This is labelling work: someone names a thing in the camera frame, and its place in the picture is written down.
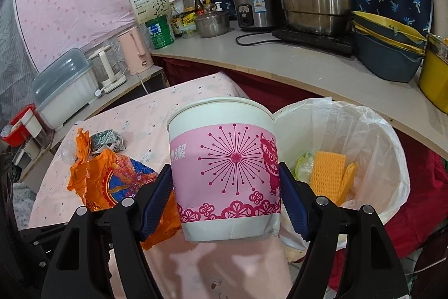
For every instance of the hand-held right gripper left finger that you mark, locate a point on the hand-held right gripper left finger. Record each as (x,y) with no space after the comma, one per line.
(157,197)

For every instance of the green tin can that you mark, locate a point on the green tin can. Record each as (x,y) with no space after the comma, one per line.
(160,32)

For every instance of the dark sauce bottle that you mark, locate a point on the dark sauce bottle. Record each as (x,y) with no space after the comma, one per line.
(176,24)

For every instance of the yellow label jar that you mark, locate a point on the yellow label jar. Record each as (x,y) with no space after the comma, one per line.
(189,18)

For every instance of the small lidded steel pot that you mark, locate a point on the small lidded steel pot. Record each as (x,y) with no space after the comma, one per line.
(211,24)

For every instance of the pink printed tablecloth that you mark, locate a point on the pink printed tablecloth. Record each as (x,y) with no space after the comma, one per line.
(147,110)

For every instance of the amber bottle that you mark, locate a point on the amber bottle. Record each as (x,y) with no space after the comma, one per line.
(208,4)

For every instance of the white plastic storage box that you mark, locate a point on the white plastic storage box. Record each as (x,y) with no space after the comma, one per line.
(63,92)

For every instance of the red plastic container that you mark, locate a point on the red plastic container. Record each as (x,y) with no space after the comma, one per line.
(15,137)

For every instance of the dark red counter curtain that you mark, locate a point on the dark red counter curtain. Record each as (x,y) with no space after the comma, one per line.
(196,69)

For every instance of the beige cardboard box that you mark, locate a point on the beige cardboard box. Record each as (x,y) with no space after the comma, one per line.
(148,4)

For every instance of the red cloth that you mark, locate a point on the red cloth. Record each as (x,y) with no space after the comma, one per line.
(420,208)

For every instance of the stainless steel rice cooker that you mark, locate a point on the stainless steel rice cooker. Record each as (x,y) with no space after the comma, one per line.
(259,8)

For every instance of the small pump bottle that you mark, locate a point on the small pump bottle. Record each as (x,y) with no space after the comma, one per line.
(219,7)

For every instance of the tall brown sauce bottle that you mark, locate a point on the tall brown sauce bottle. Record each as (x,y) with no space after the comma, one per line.
(198,4)

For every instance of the grey mesh net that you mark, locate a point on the grey mesh net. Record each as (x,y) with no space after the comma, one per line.
(14,57)

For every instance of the pink and white paper cup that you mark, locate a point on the pink and white paper cup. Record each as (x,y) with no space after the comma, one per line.
(224,152)

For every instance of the yellow electric cooking pot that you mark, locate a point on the yellow electric cooking pot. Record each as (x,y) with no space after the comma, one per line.
(434,81)

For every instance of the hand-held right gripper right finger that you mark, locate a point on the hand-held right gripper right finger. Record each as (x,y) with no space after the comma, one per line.
(292,201)

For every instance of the pink electric kettle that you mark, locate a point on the pink electric kettle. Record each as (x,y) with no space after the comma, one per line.
(134,52)

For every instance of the yellow waffle-textured sponge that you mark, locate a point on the yellow waffle-textured sponge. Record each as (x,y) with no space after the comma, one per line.
(327,173)

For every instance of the white lidded canister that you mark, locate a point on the white lidded canister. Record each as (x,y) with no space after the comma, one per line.
(35,124)

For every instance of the black induction cooktop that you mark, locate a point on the black induction cooktop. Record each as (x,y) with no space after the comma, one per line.
(315,41)

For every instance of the trash bin with white liner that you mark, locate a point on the trash bin with white liner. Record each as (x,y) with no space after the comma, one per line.
(378,145)

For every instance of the grey-blue plastic basin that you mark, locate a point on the grey-blue plastic basin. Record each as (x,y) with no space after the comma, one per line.
(385,62)

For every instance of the glass kettle on white base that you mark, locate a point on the glass kettle on white base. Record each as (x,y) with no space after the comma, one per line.
(105,67)

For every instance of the yellow-green printed packet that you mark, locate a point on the yellow-green printed packet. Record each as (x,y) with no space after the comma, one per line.
(304,166)

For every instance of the yellow plastic basin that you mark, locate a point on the yellow plastic basin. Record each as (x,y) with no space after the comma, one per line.
(385,24)

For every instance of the orange snack wrapper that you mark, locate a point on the orange snack wrapper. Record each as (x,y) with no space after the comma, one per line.
(101,180)

